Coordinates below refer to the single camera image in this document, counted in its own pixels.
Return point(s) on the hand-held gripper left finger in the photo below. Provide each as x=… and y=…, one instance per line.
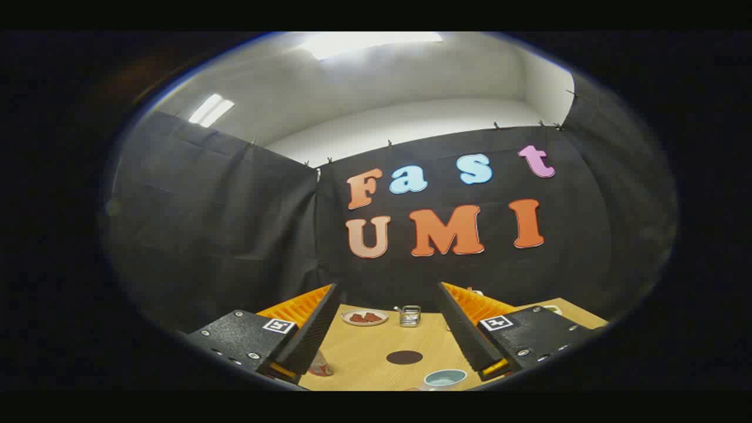
x=314, y=332

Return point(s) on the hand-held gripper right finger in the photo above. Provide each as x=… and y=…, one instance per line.
x=464, y=332

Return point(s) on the silver bottle with red label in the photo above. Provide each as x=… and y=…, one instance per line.
x=321, y=365

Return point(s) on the white cup with blue inside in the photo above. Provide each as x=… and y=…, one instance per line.
x=445, y=379

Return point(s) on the dark brown round coaster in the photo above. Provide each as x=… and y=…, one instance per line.
x=404, y=357

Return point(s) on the white oval plate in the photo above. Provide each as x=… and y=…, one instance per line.
x=346, y=321

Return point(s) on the white toaster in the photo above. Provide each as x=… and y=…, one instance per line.
x=474, y=292

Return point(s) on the red meat slice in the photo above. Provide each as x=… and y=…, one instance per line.
x=372, y=317
x=358, y=318

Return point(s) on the wooden table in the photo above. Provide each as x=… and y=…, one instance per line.
x=382, y=341

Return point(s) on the white divided dish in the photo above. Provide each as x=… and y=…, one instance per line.
x=553, y=309

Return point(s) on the ceiling light panel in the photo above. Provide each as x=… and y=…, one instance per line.
x=211, y=110
x=370, y=44

